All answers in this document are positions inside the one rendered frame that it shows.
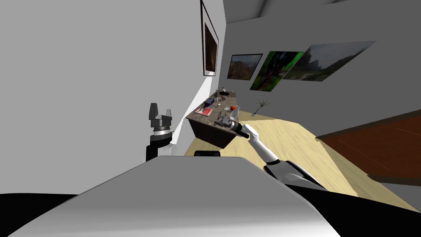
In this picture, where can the wide grey landscape picture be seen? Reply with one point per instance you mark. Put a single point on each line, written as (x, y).
(325, 62)

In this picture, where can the small plant in vase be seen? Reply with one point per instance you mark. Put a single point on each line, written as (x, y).
(260, 107)

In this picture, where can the red book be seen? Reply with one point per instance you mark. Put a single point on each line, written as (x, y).
(204, 112)

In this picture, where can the white bottle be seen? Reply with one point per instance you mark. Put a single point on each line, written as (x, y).
(234, 114)

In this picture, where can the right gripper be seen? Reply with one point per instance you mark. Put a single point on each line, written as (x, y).
(224, 123)

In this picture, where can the dark bowl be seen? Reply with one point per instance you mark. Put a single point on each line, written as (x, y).
(224, 95)

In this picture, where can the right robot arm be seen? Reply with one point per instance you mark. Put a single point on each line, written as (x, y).
(263, 149)

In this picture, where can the brown wooden cabinet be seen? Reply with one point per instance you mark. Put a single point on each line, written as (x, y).
(381, 148)

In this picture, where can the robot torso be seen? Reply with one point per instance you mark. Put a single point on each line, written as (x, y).
(184, 197)

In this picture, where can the dark blue object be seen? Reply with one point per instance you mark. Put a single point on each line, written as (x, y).
(209, 101)

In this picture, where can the dark table with marbled top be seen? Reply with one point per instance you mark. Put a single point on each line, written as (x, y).
(210, 133)

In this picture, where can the black framed dark picture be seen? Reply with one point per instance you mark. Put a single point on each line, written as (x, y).
(210, 49)

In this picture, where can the brown landscape picture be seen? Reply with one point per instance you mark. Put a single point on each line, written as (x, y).
(244, 67)

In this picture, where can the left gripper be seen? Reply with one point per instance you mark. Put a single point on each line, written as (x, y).
(161, 123)

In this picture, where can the green picture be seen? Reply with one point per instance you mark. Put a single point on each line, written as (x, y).
(274, 70)

